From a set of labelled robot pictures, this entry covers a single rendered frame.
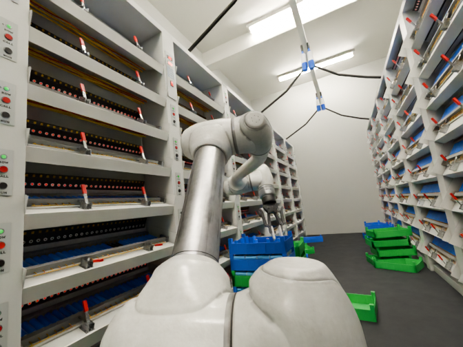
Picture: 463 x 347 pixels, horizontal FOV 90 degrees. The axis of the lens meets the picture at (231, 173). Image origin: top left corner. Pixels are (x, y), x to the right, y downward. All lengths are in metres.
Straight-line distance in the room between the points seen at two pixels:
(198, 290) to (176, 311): 0.04
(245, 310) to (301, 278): 0.09
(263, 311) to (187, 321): 0.11
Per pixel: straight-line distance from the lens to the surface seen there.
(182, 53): 1.73
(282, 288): 0.35
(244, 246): 1.24
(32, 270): 0.91
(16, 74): 0.95
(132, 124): 1.13
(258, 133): 0.75
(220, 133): 0.76
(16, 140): 0.87
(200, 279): 0.42
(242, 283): 1.29
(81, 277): 0.93
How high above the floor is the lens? 0.64
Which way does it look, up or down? 9 degrees up
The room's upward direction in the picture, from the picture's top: 6 degrees counter-clockwise
